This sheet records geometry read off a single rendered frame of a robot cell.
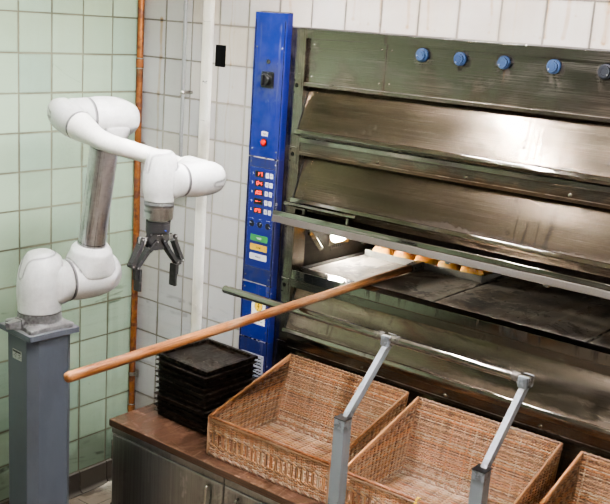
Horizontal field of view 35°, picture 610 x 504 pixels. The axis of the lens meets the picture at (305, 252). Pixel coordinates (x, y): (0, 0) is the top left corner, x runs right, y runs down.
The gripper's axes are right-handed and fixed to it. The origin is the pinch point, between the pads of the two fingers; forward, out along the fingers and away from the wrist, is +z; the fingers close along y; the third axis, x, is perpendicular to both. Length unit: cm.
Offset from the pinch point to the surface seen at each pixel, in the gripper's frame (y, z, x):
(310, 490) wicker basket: -44, 69, 32
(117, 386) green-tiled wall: -71, 84, -115
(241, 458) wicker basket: -41, 68, 1
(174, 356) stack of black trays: -50, 47, -49
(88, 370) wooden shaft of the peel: 39.8, 12.9, 23.7
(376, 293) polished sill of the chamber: -90, 12, 15
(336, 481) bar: -34, 56, 51
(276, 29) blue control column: -80, -80, -36
